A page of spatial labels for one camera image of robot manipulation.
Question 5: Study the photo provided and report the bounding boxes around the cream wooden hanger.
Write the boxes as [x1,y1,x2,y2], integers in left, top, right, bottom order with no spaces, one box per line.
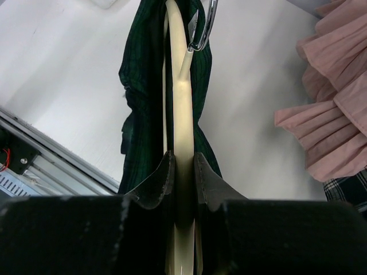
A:
[163,1,218,274]

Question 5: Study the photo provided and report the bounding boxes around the green plaid skirt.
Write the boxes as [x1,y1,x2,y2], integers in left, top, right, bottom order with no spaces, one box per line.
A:
[118,1,222,194]

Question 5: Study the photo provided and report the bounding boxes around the pink pleated skirt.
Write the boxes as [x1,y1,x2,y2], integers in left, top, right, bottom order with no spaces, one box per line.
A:
[274,1,366,182]

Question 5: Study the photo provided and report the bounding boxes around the slotted cable duct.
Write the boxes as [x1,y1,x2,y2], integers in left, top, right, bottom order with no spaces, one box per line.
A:
[1,171,33,197]

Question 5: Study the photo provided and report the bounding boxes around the navy beige plaid skirt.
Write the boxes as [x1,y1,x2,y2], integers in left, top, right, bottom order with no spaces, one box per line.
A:
[323,169,366,219]

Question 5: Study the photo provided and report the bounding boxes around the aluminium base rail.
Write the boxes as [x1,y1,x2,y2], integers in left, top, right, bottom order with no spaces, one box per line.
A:
[1,108,118,195]

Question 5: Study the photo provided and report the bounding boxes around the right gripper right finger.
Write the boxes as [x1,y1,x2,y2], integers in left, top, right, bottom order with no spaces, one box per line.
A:
[194,153,366,274]

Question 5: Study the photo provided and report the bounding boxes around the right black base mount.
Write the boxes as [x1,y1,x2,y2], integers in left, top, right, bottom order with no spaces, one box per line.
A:
[1,127,40,175]

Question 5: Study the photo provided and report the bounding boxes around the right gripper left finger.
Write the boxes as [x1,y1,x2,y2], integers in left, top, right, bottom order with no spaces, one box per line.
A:
[1,152,175,274]

